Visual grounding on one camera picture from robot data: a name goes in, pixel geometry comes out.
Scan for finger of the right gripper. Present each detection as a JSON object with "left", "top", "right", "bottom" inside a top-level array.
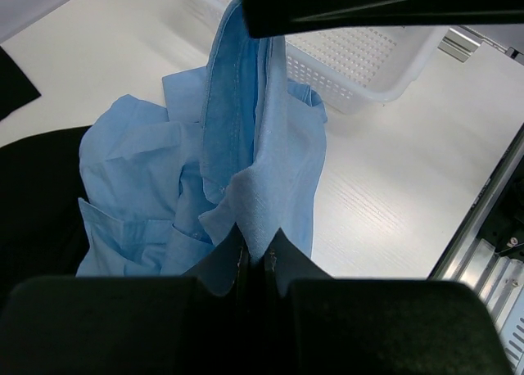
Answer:
[{"left": 242, "top": 0, "right": 523, "bottom": 38}]

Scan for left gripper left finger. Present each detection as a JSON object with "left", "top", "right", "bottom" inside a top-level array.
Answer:
[{"left": 1, "top": 228, "right": 248, "bottom": 374}]

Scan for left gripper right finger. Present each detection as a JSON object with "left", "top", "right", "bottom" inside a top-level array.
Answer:
[{"left": 264, "top": 232, "right": 512, "bottom": 374}]

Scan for light blue shirt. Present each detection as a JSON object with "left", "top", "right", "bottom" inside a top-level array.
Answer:
[{"left": 77, "top": 0, "right": 327, "bottom": 277}]

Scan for black shirt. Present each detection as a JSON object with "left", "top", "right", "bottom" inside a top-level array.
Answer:
[{"left": 1, "top": 127, "right": 88, "bottom": 302}]

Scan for white plastic basket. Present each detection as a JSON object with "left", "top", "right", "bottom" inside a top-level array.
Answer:
[{"left": 179, "top": 0, "right": 449, "bottom": 115}]

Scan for aluminium frame right posts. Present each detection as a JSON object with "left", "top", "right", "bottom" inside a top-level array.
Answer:
[{"left": 437, "top": 26, "right": 524, "bottom": 65}]

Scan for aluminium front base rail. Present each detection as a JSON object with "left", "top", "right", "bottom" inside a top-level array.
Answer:
[{"left": 429, "top": 130, "right": 523, "bottom": 374}]

